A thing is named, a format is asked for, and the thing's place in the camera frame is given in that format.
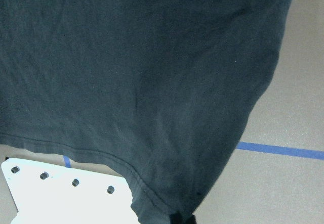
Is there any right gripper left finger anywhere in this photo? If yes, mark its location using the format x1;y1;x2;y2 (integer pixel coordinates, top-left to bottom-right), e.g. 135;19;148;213
170;212;183;224

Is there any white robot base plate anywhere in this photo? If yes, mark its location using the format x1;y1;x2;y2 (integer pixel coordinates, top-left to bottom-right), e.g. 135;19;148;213
1;158;138;224

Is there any black graphic t-shirt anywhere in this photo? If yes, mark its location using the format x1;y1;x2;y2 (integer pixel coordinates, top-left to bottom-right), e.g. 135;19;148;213
1;0;292;223

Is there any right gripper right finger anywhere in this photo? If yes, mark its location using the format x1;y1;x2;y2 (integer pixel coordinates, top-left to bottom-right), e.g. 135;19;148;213
184;215;196;224

